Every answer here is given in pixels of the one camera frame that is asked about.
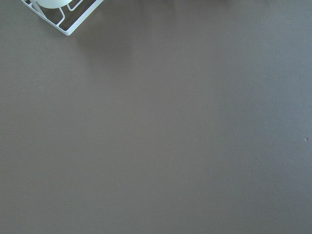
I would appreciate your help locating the white wire cup rack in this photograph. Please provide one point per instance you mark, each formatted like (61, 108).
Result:
(68, 18)

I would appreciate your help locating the white cup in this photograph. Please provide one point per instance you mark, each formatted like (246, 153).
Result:
(53, 4)

